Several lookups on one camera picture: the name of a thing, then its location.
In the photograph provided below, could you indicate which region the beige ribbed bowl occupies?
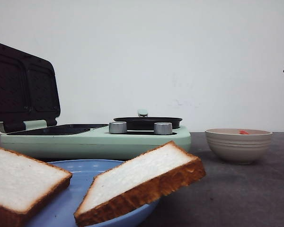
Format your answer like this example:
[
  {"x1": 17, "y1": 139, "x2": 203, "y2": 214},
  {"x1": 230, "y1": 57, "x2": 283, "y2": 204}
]
[{"x1": 205, "y1": 128, "x2": 273, "y2": 164}]

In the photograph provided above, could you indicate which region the bread slice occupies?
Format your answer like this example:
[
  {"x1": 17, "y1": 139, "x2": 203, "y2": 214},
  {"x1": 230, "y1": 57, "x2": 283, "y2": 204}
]
[
  {"x1": 74, "y1": 141, "x2": 206, "y2": 227},
  {"x1": 0, "y1": 148, "x2": 72, "y2": 227}
]

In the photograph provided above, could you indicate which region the mint green hinged lid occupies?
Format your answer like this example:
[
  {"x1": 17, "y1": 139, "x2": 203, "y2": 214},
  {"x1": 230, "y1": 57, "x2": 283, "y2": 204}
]
[{"x1": 0, "y1": 43, "x2": 61, "y2": 133}]

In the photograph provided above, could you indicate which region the mint green breakfast maker base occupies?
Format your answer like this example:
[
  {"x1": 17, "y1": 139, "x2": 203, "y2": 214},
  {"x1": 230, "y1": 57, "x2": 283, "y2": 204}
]
[{"x1": 0, "y1": 124, "x2": 191, "y2": 160}]

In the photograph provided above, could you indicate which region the right silver control knob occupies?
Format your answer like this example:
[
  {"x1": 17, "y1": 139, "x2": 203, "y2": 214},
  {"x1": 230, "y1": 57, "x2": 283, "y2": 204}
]
[{"x1": 154, "y1": 122, "x2": 173, "y2": 135}]

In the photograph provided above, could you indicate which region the silver control knob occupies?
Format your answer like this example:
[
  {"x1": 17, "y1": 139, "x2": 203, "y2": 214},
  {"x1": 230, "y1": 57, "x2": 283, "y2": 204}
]
[
  {"x1": 109, "y1": 122, "x2": 127, "y2": 134},
  {"x1": 154, "y1": 122, "x2": 173, "y2": 135}
]

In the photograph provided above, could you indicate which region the black frying pan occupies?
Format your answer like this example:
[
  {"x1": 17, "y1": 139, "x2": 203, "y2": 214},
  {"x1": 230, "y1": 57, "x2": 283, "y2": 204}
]
[{"x1": 114, "y1": 109, "x2": 183, "y2": 131}]

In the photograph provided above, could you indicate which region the left silver control knob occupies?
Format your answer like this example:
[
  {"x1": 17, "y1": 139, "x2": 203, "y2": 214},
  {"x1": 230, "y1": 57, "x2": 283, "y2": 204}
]
[{"x1": 109, "y1": 122, "x2": 127, "y2": 134}]

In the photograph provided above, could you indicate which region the blue plate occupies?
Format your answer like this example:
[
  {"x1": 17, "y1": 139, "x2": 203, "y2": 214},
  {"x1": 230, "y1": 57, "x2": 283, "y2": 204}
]
[{"x1": 26, "y1": 159, "x2": 159, "y2": 227}]

